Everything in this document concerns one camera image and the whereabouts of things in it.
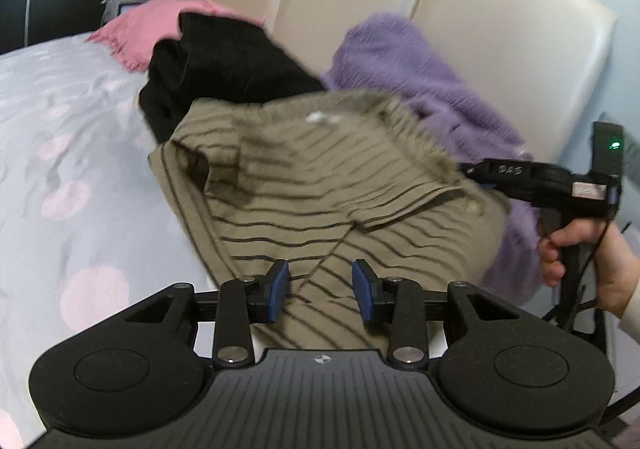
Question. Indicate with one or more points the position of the pink pillow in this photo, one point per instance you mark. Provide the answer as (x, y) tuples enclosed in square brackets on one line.
[(135, 29)]

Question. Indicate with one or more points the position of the tan striped pants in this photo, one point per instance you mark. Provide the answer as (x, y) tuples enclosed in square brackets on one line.
[(300, 189)]

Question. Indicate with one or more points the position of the black clothes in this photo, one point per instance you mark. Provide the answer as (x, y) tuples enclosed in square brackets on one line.
[(225, 69)]

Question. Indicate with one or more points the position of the bed with polka dot sheet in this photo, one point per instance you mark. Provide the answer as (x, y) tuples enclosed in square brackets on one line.
[(75, 129)]

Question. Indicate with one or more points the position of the purple knit sweater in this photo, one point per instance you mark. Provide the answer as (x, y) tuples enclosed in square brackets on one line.
[(425, 69)]

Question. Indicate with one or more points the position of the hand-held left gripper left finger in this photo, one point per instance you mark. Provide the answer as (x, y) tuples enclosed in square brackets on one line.
[(277, 291)]

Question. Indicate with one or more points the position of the person's right forearm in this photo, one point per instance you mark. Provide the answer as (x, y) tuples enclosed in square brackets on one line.
[(632, 324)]

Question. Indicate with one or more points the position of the person's right hand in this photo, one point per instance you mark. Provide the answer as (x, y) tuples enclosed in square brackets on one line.
[(615, 274)]

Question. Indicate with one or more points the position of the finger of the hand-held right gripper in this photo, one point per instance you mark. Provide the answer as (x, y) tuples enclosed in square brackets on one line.
[(477, 170)]

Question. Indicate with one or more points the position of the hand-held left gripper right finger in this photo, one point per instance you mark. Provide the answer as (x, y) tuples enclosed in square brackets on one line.
[(364, 296)]

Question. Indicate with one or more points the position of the beige padded headboard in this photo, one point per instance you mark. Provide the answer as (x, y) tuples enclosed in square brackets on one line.
[(500, 4)]

